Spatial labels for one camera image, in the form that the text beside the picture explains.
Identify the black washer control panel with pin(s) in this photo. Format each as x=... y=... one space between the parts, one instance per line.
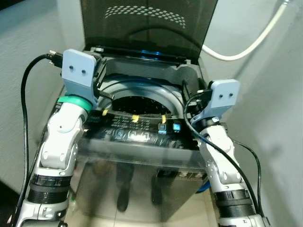
x=137 y=135

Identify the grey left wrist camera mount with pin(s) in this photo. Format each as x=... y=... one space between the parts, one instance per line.
x=78 y=71

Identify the grey top-load washing machine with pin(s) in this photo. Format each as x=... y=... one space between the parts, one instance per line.
x=142 y=179

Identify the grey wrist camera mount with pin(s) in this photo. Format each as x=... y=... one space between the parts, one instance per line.
x=222 y=97
x=78 y=71

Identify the washer drum with grey rim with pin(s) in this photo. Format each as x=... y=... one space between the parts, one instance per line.
x=142 y=101

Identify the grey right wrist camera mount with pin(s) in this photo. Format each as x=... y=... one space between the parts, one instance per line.
x=222 y=97

